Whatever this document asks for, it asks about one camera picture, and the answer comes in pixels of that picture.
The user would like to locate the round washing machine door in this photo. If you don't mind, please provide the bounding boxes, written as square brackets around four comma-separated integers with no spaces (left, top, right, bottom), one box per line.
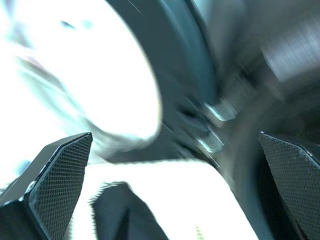
[0,0,218,166]

